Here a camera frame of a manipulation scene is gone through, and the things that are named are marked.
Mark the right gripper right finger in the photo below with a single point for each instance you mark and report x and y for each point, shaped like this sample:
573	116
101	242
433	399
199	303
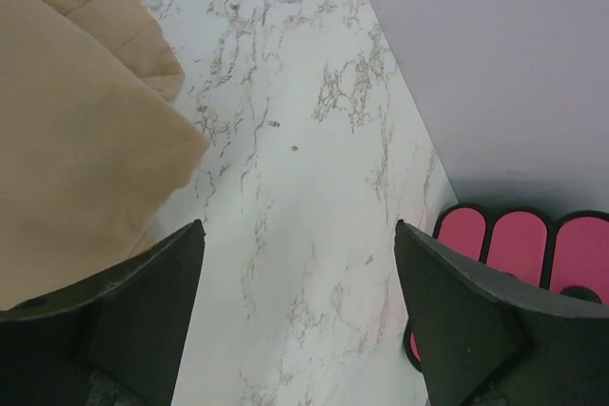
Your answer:
486	338

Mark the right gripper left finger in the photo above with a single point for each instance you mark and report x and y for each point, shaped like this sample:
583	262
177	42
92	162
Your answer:
115	338

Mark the tan beige t-shirt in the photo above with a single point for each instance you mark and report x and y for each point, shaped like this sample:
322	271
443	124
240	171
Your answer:
91	145

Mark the middle black pink case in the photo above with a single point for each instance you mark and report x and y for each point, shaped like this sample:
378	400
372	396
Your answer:
518	244

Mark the black pink case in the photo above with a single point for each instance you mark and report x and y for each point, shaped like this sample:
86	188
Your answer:
518	244
581	253
462	228

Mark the bottom black pink case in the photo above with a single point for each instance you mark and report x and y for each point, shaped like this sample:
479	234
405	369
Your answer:
462	228

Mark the top black pink case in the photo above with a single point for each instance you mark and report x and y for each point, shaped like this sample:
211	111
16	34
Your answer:
581	253

